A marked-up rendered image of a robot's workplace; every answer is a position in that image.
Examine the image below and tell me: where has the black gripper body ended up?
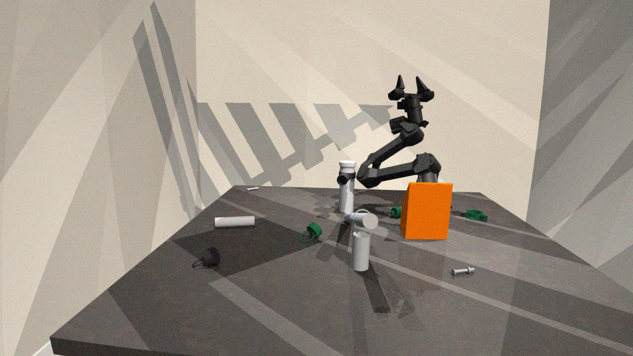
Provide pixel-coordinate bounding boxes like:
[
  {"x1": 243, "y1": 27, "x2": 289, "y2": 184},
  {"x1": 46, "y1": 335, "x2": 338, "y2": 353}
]
[{"x1": 388, "y1": 89, "x2": 434, "y2": 113}]

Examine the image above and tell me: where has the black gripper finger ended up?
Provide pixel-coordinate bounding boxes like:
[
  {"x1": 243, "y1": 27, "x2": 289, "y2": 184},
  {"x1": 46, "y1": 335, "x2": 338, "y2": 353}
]
[
  {"x1": 396, "y1": 74, "x2": 405, "y2": 89},
  {"x1": 416, "y1": 76, "x2": 430, "y2": 94}
]

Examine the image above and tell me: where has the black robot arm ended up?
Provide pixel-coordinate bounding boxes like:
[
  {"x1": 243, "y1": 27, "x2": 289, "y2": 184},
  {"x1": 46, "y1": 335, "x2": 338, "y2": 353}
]
[{"x1": 356, "y1": 110, "x2": 441, "y2": 188}]

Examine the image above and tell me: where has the green ring clamp with tab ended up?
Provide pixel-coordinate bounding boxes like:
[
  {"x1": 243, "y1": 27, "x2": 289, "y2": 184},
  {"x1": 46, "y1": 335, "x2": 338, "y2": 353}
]
[{"x1": 465, "y1": 209, "x2": 488, "y2": 221}]

